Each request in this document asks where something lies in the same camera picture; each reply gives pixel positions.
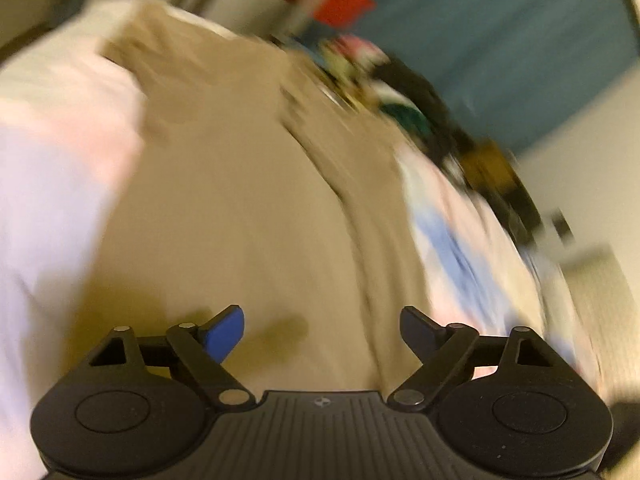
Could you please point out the pile of mixed clothes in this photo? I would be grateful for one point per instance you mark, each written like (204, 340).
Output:
(415, 100)

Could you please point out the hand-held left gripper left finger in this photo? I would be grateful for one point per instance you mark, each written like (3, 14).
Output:
(227, 332)

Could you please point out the wide blue curtain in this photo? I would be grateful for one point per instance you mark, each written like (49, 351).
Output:
(500, 35)

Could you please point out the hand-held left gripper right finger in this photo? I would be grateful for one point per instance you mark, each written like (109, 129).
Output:
(417, 327)

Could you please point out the tan shirt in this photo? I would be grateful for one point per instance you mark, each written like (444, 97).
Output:
(225, 185)

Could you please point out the wall socket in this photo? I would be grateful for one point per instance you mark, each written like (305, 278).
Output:
(562, 227)

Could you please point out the black armchair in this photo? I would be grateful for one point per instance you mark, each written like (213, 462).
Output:
(522, 210)

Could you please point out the brown paper bag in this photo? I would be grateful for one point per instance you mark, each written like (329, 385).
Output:
(487, 165)

